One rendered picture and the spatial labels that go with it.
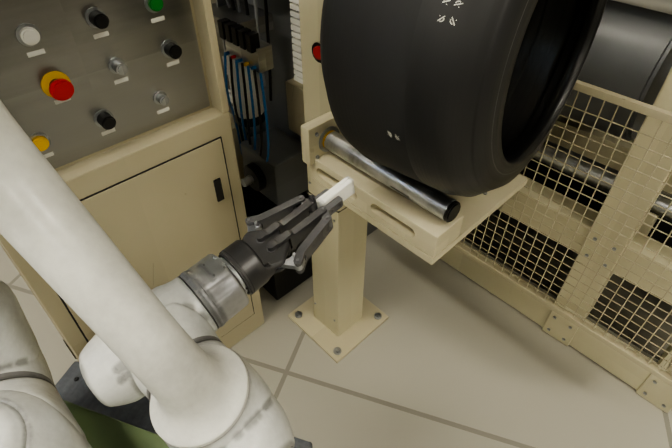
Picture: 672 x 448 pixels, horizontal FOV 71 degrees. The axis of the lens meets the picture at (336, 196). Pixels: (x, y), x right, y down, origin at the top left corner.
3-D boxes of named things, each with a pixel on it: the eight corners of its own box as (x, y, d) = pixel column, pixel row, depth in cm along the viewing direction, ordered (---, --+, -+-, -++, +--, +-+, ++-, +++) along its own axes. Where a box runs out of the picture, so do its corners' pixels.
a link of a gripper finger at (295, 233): (263, 244, 67) (269, 249, 66) (322, 201, 72) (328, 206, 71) (269, 260, 70) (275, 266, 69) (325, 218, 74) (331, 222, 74)
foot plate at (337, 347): (287, 316, 178) (287, 312, 176) (338, 277, 192) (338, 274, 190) (337, 363, 163) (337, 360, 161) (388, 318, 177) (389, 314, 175)
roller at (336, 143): (336, 139, 110) (322, 150, 109) (332, 125, 107) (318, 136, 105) (461, 213, 91) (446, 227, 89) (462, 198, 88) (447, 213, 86)
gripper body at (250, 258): (243, 278, 61) (297, 236, 65) (208, 243, 66) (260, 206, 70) (256, 308, 66) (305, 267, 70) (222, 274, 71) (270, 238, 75)
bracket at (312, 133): (301, 161, 109) (299, 125, 103) (411, 102, 130) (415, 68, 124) (311, 167, 107) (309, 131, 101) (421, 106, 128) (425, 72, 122)
